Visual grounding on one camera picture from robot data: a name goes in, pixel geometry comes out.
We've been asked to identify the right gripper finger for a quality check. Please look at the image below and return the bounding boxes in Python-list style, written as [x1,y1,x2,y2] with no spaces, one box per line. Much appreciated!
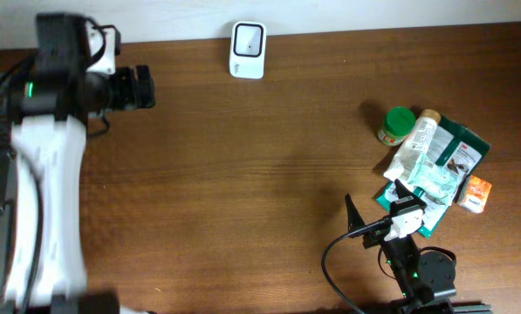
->
[345,194,366,238]
[394,179,414,201]

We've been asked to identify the teal wipes packet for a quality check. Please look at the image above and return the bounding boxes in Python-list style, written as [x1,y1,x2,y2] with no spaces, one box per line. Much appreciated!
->
[408,154,460,206]

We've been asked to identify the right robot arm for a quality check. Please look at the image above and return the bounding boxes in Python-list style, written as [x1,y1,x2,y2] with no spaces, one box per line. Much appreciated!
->
[345,180,456,313]

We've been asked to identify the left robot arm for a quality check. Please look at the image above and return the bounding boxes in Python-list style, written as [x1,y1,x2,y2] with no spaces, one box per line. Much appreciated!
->
[3,12,155,313]

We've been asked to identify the green gloves package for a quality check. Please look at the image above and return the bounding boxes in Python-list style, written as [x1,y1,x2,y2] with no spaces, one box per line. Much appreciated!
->
[377,116,491,238]

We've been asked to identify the orange snack packet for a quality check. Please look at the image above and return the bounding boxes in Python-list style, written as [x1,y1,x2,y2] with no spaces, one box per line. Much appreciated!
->
[456,175,492,214]

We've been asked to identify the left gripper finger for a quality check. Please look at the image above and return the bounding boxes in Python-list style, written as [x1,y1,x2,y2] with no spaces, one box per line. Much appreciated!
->
[136,65,156,109]
[113,67,137,111]

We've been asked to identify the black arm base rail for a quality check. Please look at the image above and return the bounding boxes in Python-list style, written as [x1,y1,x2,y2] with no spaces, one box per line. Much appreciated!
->
[390,300,493,314]

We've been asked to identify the white tube with tan cap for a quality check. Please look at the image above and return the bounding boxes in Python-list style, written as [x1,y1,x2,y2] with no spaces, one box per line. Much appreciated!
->
[384,109,441,182]

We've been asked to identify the green lidded jar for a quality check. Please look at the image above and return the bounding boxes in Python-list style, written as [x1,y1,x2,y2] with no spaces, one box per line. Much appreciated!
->
[377,106,416,147]

